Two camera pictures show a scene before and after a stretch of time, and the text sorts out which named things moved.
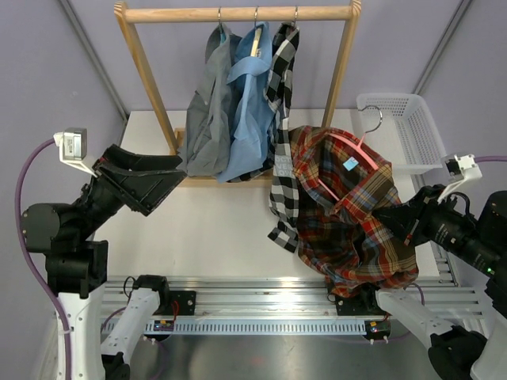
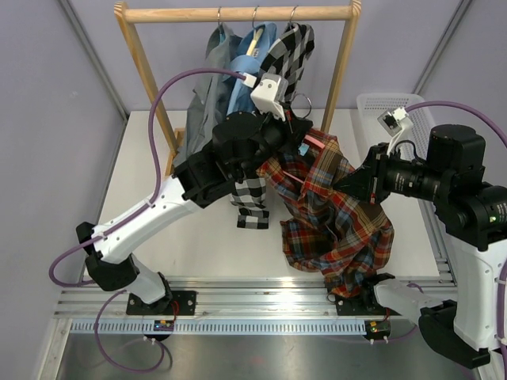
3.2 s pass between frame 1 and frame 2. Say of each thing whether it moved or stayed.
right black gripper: moved
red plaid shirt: moved
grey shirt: stayed
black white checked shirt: moved
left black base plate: stayed
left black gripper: moved
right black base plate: stayed
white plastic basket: stayed
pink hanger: moved
